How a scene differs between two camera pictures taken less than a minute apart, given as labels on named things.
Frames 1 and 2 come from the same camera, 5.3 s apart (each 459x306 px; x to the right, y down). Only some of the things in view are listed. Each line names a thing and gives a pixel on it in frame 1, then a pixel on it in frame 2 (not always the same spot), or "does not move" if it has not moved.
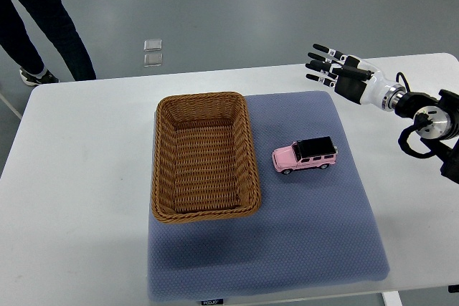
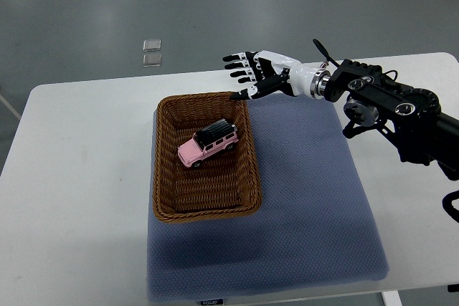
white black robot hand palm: (356, 89) → (300, 73)
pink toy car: (305, 154) → (216, 137)
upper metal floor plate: (153, 44) does not move
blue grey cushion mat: (313, 228) does not move
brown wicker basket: (204, 163) does not move
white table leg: (391, 298) does not move
